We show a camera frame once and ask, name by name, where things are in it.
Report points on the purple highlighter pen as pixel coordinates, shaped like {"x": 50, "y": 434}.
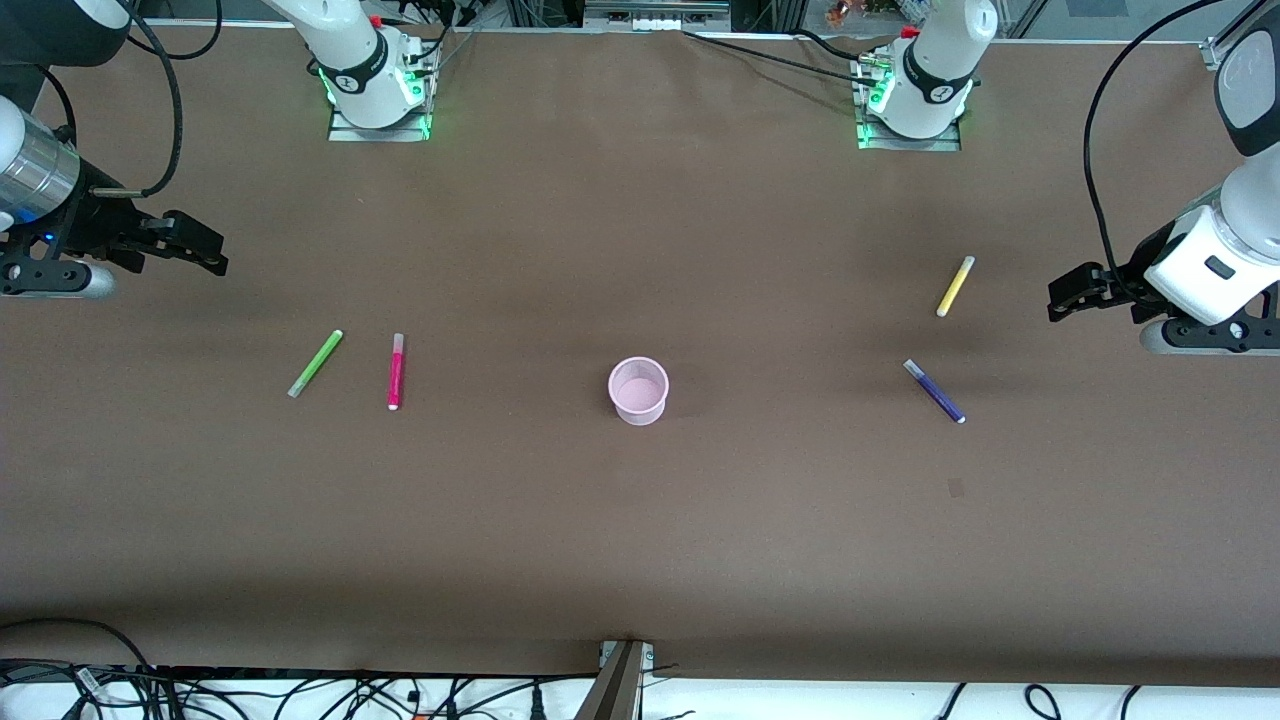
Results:
{"x": 935, "y": 392}

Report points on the pink cup pen holder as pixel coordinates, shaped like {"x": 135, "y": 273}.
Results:
{"x": 638, "y": 402}

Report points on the aluminium table post bracket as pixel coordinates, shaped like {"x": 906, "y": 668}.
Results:
{"x": 620, "y": 685}

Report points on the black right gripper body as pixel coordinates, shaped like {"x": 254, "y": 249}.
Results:
{"x": 100, "y": 228}

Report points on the pink highlighter pen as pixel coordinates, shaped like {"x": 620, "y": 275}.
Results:
{"x": 396, "y": 375}

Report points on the aluminium corner bracket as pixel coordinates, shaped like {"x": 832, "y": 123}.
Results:
{"x": 1215, "y": 55}

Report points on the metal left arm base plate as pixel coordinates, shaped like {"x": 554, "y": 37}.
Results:
{"x": 880, "y": 143}

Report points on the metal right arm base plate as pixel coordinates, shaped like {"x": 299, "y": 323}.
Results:
{"x": 345, "y": 132}

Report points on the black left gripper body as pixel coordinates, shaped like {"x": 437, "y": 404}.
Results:
{"x": 1127, "y": 281}

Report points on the green highlighter pen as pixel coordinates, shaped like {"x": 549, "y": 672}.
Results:
{"x": 316, "y": 363}

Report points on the yellow highlighter pen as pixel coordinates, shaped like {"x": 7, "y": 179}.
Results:
{"x": 955, "y": 287}

